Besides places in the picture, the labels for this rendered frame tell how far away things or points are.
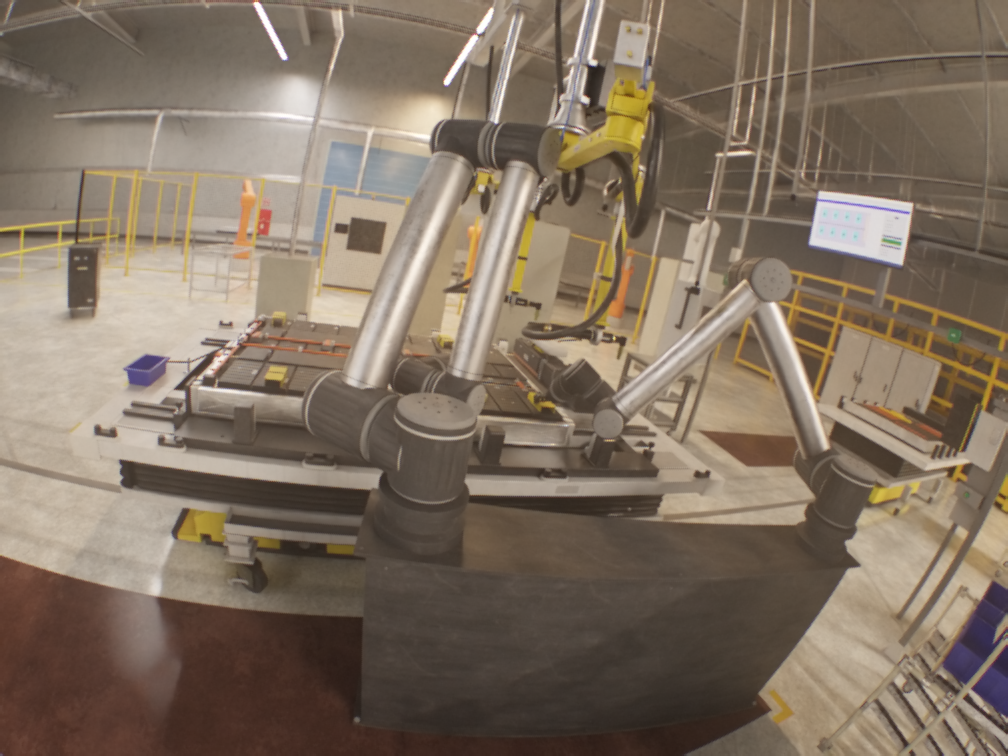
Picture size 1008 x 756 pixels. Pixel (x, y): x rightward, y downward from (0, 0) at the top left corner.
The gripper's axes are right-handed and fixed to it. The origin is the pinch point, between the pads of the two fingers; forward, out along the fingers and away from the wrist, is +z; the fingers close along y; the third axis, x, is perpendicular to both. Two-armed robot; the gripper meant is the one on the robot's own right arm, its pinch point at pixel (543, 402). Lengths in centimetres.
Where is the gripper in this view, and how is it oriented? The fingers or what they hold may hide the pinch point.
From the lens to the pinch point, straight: 201.1
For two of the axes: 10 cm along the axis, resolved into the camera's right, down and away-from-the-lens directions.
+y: 9.4, 1.1, 3.3
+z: -3.5, 3.5, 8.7
